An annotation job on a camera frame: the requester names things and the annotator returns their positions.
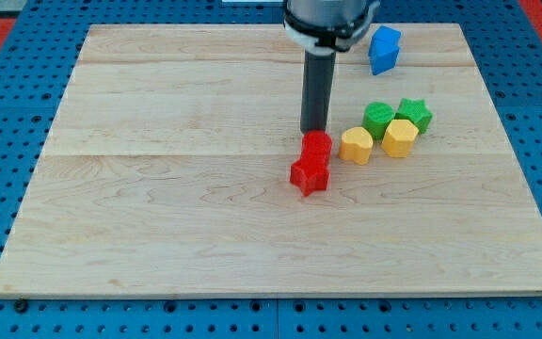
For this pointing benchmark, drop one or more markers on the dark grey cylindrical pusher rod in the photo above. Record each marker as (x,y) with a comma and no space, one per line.
(316,91)

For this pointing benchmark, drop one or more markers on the red circle block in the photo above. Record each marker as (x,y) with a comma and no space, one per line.
(316,145)

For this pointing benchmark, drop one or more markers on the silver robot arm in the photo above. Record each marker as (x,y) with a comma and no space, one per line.
(324,28)

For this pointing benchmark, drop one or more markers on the green circle block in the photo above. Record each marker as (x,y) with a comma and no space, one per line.
(376,118)

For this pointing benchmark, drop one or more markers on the light wooden board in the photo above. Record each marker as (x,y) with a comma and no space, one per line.
(165,175)

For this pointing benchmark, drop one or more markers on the blue triangle block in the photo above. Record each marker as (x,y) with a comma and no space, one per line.
(383,56)

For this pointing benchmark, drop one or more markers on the blue cube block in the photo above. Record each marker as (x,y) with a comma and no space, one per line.
(386,37)

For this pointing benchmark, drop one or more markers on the yellow heart block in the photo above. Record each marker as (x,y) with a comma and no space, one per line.
(356,145)

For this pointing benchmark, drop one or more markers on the green star block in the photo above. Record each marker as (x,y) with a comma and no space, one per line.
(415,111)

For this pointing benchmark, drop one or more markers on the red star block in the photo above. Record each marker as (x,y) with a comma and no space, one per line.
(310,173)

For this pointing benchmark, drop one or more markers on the yellow hexagon block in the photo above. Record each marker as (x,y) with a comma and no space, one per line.
(399,138)

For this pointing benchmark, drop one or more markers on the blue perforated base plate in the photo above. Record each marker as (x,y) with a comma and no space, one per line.
(35,64)

